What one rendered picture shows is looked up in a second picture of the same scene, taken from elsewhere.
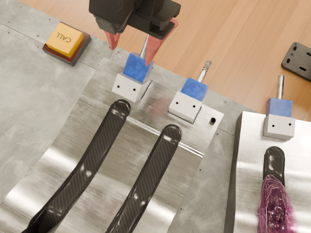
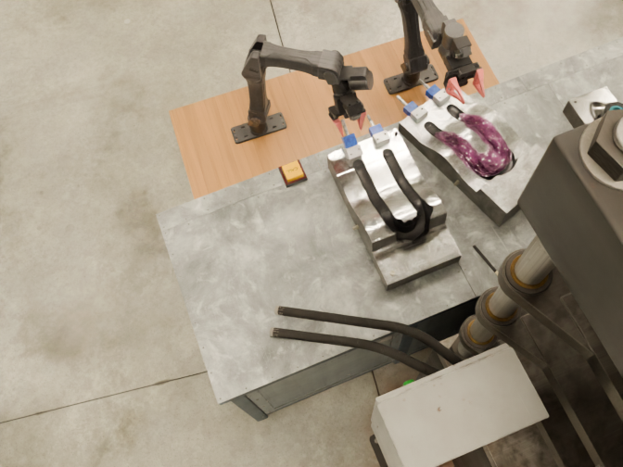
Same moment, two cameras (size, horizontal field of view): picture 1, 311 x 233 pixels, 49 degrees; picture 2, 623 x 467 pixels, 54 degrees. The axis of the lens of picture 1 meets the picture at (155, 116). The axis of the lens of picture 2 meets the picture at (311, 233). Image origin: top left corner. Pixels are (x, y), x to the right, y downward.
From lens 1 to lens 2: 1.58 m
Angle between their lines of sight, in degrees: 16
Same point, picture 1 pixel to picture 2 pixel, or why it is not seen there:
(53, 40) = (289, 175)
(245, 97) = (390, 119)
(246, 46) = (366, 100)
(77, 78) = (315, 183)
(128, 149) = (379, 174)
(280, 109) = (412, 107)
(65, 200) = (382, 208)
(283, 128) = (421, 112)
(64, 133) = (349, 194)
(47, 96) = (312, 201)
